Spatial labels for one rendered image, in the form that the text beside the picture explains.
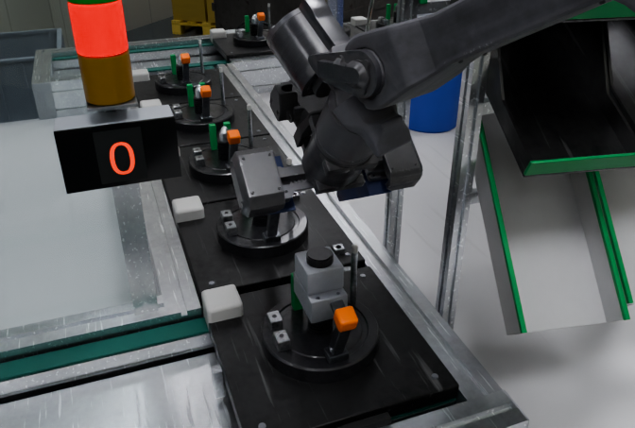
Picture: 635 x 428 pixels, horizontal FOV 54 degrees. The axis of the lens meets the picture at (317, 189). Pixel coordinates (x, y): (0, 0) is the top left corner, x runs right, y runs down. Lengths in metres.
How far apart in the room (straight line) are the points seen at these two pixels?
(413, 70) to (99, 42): 0.33
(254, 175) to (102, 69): 0.19
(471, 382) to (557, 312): 0.14
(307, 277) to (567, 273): 0.33
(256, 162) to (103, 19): 0.20
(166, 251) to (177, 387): 0.25
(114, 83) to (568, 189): 0.56
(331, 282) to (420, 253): 0.45
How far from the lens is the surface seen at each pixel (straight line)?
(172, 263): 0.95
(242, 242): 0.91
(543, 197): 0.83
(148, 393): 0.81
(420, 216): 1.23
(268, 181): 0.58
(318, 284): 0.69
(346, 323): 0.64
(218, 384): 0.75
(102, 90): 0.66
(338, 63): 0.46
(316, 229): 0.97
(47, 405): 0.83
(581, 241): 0.84
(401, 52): 0.44
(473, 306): 1.02
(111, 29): 0.65
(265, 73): 1.85
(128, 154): 0.69
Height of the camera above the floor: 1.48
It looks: 28 degrees down
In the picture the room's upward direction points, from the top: straight up
